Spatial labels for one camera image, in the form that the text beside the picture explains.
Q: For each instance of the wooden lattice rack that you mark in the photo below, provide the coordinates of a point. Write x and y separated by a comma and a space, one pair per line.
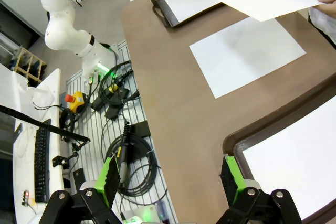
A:
29, 64

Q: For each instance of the yellow red emergency stop button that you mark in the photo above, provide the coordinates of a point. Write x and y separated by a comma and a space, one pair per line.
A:
77, 100

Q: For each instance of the person's left hand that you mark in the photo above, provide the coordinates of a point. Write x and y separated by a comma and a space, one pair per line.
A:
330, 2

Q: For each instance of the black rectangular power brick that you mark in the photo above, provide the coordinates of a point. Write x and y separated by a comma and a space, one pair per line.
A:
140, 128

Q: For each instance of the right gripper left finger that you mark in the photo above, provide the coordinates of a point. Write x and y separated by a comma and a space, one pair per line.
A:
103, 184

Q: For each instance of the white computer desk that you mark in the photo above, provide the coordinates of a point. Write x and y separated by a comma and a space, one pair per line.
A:
26, 119

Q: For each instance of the brown plastic serving tray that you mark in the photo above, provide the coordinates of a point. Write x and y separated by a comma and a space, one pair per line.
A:
236, 140
164, 11

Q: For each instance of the black controller box yellow label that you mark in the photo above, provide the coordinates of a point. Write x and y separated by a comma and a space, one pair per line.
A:
115, 94

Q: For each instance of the small device with red light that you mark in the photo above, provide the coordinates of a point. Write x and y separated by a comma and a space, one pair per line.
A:
26, 196

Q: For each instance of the black computer keyboard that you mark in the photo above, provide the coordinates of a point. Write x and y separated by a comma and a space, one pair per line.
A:
42, 166

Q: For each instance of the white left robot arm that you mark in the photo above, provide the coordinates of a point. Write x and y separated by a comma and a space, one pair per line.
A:
65, 35

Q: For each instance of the black camera boom pole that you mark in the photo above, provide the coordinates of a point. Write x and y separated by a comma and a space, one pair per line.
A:
39, 124

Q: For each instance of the white device with green light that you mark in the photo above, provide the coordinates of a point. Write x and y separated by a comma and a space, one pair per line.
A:
144, 213

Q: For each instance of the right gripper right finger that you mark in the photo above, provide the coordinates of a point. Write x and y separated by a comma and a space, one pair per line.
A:
236, 171

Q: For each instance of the small black clamp mount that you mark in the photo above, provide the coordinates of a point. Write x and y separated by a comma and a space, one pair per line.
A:
59, 161

